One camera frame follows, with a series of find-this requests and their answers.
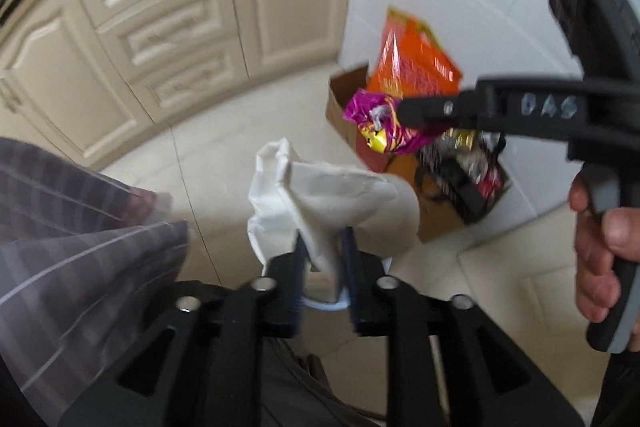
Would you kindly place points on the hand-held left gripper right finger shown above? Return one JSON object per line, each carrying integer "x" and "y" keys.
{"x": 350, "y": 279}

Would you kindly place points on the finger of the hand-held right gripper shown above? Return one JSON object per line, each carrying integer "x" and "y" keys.
{"x": 430, "y": 109}

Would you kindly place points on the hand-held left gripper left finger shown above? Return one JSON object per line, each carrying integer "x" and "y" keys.
{"x": 297, "y": 292}

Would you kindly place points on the large orange snack bag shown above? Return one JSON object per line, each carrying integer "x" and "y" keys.
{"x": 410, "y": 57}

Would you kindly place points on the purple snack wrapper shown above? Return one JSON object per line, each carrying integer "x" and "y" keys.
{"x": 375, "y": 127}

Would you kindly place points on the black gold snack wrapper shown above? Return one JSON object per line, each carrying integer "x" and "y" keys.
{"x": 450, "y": 177}

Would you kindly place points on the white paper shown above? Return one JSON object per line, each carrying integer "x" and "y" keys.
{"x": 325, "y": 192}

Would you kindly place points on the brown cardboard box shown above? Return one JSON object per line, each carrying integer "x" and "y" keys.
{"x": 442, "y": 217}

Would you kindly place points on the person's right hand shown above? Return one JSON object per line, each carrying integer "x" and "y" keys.
{"x": 595, "y": 267}

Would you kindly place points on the dark grey cloth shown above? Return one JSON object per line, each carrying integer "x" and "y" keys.
{"x": 300, "y": 397}

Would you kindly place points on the cream kitchen cabinet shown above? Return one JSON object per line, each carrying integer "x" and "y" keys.
{"x": 300, "y": 7}

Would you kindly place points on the checked tablecloth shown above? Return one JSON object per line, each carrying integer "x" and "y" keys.
{"x": 75, "y": 257}

